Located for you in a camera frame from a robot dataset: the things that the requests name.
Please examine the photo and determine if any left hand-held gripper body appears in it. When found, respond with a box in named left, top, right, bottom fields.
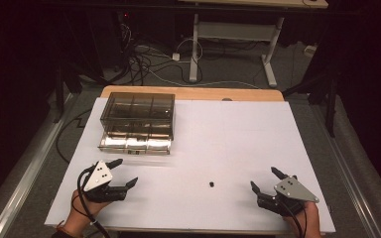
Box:
left=82, top=160, right=128, bottom=203

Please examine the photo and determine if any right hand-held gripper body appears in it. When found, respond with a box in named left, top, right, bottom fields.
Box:
left=257, top=176, right=320, bottom=218

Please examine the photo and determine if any transparent brown drawer box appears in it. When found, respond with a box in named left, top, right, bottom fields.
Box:
left=97, top=91, right=177, bottom=156

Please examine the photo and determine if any person's right hand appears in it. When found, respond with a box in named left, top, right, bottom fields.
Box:
left=282, top=201, right=322, bottom=238

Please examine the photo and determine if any person's left hand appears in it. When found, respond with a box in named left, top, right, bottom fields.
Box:
left=63, top=189, right=112, bottom=234

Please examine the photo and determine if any white table sheet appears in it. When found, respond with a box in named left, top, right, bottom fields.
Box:
left=44, top=97, right=336, bottom=234

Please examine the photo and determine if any black metal stand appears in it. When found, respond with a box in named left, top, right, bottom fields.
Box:
left=282, top=65, right=341, bottom=139
left=52, top=62, right=83, bottom=124

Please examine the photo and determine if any white power strip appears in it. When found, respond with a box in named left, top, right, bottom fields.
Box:
left=303, top=44, right=318, bottom=57

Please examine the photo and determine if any white-legged desk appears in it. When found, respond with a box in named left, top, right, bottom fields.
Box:
left=178, top=0, right=329, bottom=89

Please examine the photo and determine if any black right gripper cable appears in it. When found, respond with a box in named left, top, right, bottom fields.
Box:
left=279, top=197, right=309, bottom=238

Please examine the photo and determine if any aluminium floor rail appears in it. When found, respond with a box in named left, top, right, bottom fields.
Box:
left=0, top=93, right=74, bottom=238
left=310, top=104, right=381, bottom=238

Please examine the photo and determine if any black zigzag floor cable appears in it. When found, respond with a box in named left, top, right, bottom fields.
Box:
left=55, top=108, right=94, bottom=164

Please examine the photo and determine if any bundle of black cables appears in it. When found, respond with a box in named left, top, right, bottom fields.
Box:
left=112, top=23, right=192, bottom=87

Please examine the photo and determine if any long grey floor cable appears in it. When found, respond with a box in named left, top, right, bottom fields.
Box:
left=142, top=63, right=261, bottom=90

